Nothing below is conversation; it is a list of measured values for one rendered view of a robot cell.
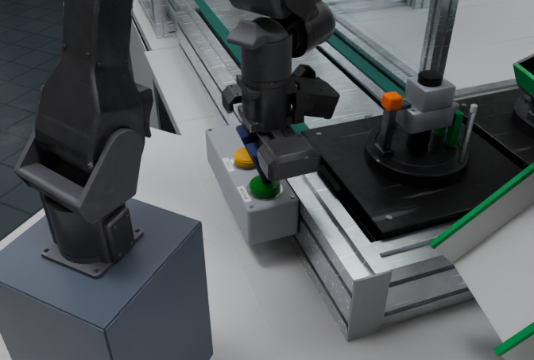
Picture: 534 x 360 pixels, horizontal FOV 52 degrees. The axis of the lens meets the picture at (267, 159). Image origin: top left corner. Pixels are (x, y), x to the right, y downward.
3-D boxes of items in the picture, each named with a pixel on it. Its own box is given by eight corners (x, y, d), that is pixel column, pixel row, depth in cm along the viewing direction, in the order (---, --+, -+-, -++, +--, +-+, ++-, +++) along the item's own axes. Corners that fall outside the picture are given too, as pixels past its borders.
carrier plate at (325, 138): (380, 245, 64) (382, 231, 63) (300, 141, 83) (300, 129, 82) (543, 201, 71) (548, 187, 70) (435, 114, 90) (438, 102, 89)
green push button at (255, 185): (255, 207, 70) (255, 195, 69) (245, 189, 73) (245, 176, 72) (284, 200, 71) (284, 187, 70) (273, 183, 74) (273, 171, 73)
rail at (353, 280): (347, 342, 64) (355, 276, 58) (179, 51, 133) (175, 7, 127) (388, 329, 66) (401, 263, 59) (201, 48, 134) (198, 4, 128)
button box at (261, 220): (249, 247, 71) (247, 210, 68) (207, 160, 88) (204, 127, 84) (298, 234, 73) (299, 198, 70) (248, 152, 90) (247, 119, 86)
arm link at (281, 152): (269, 115, 54) (326, 105, 56) (217, 44, 69) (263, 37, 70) (269, 182, 59) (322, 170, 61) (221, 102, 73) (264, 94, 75)
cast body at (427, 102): (410, 135, 70) (418, 86, 66) (392, 119, 74) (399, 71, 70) (465, 123, 73) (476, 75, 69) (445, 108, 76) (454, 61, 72)
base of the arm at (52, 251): (39, 256, 48) (21, 201, 44) (90, 212, 52) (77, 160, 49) (102, 282, 45) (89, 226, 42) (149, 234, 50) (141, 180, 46)
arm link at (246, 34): (261, 32, 54) (311, 5, 60) (216, 20, 57) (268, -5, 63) (261, 94, 58) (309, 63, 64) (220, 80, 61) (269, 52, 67)
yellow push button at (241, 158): (238, 176, 75) (237, 164, 74) (230, 160, 79) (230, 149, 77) (266, 170, 77) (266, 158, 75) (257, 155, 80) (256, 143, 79)
